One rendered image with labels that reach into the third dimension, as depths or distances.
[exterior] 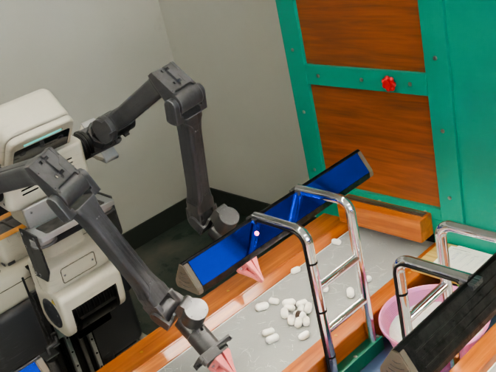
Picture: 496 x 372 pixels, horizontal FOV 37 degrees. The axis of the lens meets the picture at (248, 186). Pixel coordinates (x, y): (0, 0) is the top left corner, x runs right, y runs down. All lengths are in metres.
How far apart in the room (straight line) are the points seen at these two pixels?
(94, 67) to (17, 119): 1.81
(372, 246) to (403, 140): 0.35
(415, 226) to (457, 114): 0.35
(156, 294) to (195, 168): 0.36
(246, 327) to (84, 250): 0.60
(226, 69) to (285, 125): 0.44
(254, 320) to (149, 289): 0.36
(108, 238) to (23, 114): 0.54
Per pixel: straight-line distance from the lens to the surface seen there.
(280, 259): 2.21
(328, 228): 2.32
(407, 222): 2.12
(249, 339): 1.95
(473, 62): 1.88
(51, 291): 2.31
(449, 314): 1.32
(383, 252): 2.20
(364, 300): 1.83
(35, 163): 1.69
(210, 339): 1.80
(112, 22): 3.93
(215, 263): 1.63
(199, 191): 1.99
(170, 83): 1.85
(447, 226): 1.54
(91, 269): 2.35
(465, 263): 2.04
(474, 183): 2.02
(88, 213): 1.70
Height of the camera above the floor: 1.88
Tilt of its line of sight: 24 degrees down
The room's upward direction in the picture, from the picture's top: 13 degrees counter-clockwise
